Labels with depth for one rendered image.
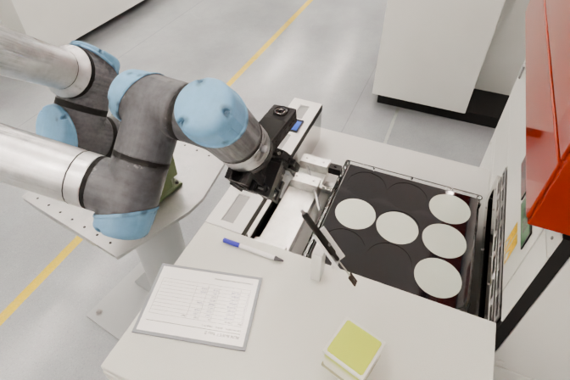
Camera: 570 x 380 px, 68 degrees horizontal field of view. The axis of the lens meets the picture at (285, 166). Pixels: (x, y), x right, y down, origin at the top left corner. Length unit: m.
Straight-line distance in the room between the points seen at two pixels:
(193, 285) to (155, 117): 0.43
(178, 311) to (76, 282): 1.40
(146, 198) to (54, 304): 1.65
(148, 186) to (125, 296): 1.53
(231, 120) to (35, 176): 0.27
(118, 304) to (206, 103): 1.65
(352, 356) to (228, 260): 0.32
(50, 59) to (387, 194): 0.83
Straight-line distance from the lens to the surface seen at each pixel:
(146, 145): 0.55
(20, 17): 3.77
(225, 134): 0.48
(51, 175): 0.61
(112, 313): 2.04
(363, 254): 1.00
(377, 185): 1.15
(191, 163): 1.34
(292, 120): 0.69
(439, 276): 1.01
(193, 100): 0.49
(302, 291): 0.85
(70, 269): 2.27
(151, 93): 0.55
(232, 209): 1.00
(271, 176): 0.66
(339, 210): 1.07
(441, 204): 1.15
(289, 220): 1.07
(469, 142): 2.92
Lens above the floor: 1.70
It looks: 43 degrees down
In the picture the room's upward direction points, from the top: straight up
